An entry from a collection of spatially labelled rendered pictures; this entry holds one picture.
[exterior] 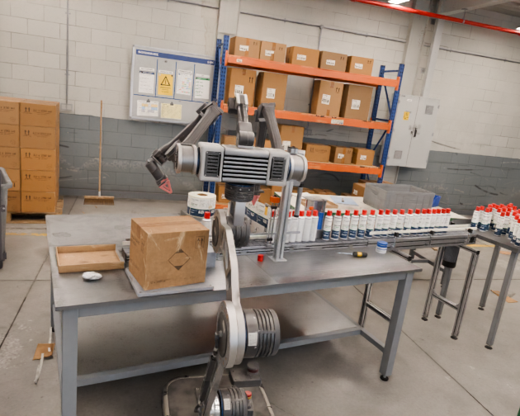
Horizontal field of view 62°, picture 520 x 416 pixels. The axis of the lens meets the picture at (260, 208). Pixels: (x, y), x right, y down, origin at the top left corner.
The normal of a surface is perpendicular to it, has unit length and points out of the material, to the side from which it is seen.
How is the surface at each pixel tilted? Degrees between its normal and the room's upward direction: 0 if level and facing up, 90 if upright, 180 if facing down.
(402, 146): 90
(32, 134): 90
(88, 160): 90
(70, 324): 90
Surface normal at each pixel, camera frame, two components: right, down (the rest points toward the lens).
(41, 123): 0.37, 0.29
